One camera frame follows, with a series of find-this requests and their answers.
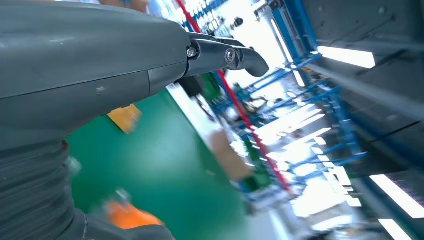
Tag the white table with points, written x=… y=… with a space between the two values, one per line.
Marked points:
x=195 y=116

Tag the orange detergent bottle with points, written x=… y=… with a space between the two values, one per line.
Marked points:
x=132 y=217

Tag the brown cardboard box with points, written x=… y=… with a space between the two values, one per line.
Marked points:
x=232 y=159

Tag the red pole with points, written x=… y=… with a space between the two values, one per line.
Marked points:
x=246 y=116

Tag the white ceiling light panel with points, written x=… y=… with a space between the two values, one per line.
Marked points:
x=348 y=57
x=400 y=197

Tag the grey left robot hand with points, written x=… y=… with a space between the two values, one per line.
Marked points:
x=82 y=59

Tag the blue metal rack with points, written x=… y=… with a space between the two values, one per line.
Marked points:
x=346 y=132

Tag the green plastic crate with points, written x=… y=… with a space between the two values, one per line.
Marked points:
x=258 y=175
x=212 y=87

